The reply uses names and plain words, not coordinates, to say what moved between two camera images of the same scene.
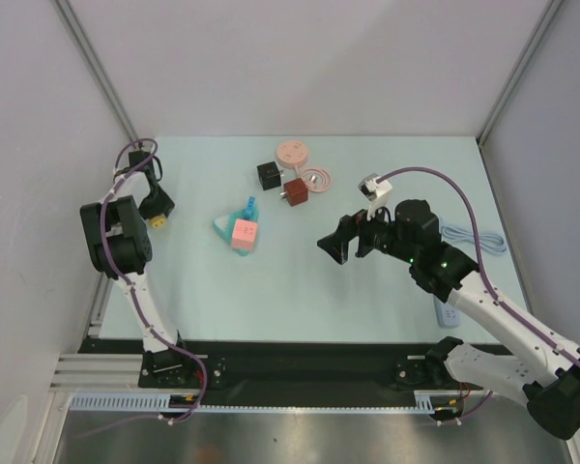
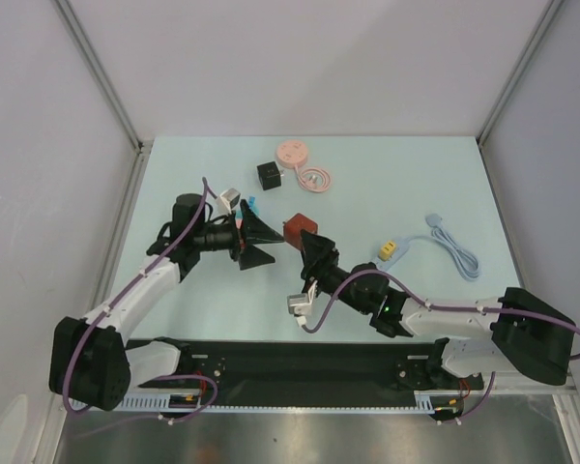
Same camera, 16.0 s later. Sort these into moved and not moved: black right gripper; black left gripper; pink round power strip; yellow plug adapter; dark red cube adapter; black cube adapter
Moved: yellow plug adapter; black left gripper; black right gripper; dark red cube adapter
Not moved: pink round power strip; black cube adapter
